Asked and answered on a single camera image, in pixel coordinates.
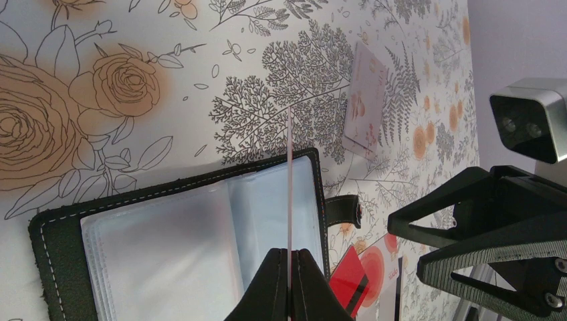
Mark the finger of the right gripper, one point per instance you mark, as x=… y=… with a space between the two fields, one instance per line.
x=514 y=280
x=481 y=201

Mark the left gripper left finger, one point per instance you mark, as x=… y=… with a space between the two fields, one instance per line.
x=266 y=296

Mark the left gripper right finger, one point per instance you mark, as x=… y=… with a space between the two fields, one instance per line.
x=311 y=296

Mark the white floral card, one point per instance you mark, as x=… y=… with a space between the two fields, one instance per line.
x=365 y=103

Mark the floral patterned table mat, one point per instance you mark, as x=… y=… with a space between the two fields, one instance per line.
x=102 y=97

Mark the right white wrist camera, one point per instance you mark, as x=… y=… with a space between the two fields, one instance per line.
x=530 y=116

